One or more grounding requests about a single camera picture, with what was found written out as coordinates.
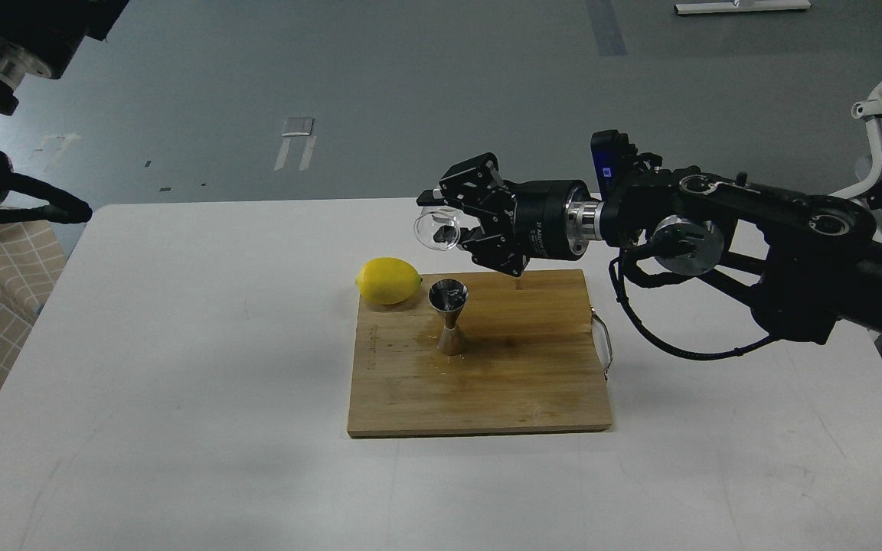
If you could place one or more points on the wooden cutting board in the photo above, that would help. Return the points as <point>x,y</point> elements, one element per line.
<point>530,364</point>

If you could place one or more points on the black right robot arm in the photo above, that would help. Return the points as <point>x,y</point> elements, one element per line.
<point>799,262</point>

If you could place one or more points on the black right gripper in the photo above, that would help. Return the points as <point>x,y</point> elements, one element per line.
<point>537,219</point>

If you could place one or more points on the white floor rail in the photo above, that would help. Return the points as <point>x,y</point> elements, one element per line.
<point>738,7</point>

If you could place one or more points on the yellow lemon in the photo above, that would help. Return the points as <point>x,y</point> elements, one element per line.
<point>387,281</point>

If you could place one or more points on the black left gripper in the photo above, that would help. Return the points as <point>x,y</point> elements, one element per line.
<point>49,33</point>

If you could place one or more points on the steel double jigger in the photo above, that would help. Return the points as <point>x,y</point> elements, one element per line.
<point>448,297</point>

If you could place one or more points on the clear glass cup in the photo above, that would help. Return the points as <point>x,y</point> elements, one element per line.
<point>438,227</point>

